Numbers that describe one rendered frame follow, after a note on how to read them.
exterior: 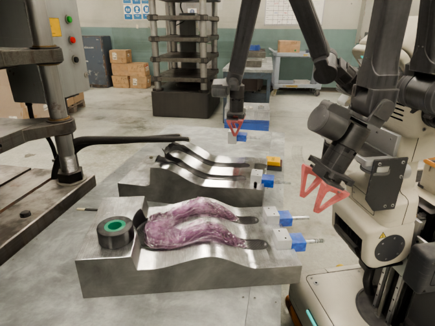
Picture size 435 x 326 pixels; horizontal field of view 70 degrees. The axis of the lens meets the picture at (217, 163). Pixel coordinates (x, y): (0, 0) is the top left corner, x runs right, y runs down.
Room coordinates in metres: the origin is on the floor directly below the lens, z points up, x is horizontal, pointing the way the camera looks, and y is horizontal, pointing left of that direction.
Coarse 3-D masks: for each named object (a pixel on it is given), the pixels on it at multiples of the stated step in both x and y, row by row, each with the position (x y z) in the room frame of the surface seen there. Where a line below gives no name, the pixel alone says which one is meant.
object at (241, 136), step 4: (228, 132) 1.22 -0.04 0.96; (240, 132) 1.25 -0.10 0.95; (228, 136) 1.22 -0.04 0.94; (232, 136) 1.22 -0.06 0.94; (236, 136) 1.22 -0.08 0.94; (240, 136) 1.22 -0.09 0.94; (244, 136) 1.21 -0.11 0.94; (248, 136) 1.23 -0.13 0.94; (252, 136) 1.22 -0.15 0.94; (256, 136) 1.22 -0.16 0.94; (228, 140) 1.22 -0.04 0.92; (232, 140) 1.22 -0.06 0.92; (236, 140) 1.22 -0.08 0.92; (240, 140) 1.22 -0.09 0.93; (244, 140) 1.21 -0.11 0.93
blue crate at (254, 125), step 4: (244, 120) 4.01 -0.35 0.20; (248, 120) 4.01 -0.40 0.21; (252, 120) 4.00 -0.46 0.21; (256, 120) 3.99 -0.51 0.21; (260, 120) 3.99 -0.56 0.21; (264, 120) 3.98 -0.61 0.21; (268, 120) 3.97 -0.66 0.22; (224, 124) 4.07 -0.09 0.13; (236, 124) 4.02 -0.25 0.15; (244, 124) 4.01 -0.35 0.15; (248, 124) 4.01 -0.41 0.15; (252, 124) 4.00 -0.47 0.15; (256, 124) 3.99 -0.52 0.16; (260, 124) 3.99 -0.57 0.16; (264, 124) 3.97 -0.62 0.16; (268, 124) 3.98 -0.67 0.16; (228, 128) 4.04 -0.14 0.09; (236, 128) 4.03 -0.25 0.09; (240, 128) 4.02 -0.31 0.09; (244, 128) 4.01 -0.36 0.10; (248, 128) 4.01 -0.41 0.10; (252, 128) 4.00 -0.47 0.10; (256, 128) 4.00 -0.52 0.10; (260, 128) 3.99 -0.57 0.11; (264, 128) 3.98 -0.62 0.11; (268, 128) 4.00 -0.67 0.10
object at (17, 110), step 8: (0, 72) 3.81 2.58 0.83; (0, 80) 3.81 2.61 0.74; (0, 88) 3.81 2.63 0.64; (8, 88) 3.80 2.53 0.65; (0, 96) 3.81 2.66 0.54; (8, 96) 3.81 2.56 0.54; (0, 104) 3.81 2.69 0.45; (8, 104) 3.80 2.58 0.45; (16, 104) 3.80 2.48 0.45; (24, 104) 3.83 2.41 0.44; (40, 104) 4.13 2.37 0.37; (0, 112) 3.82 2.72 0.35; (8, 112) 3.81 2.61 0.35; (16, 112) 3.81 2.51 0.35; (24, 112) 3.81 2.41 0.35; (40, 112) 4.10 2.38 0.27; (48, 112) 4.26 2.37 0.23
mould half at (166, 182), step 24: (192, 144) 1.17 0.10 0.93; (144, 168) 1.08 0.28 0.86; (168, 168) 0.93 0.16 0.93; (216, 168) 1.03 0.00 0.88; (240, 168) 1.03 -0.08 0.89; (120, 192) 0.96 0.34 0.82; (144, 192) 0.94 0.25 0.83; (168, 192) 0.92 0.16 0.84; (192, 192) 0.91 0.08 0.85; (216, 192) 0.89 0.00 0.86; (240, 192) 0.87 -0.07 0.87
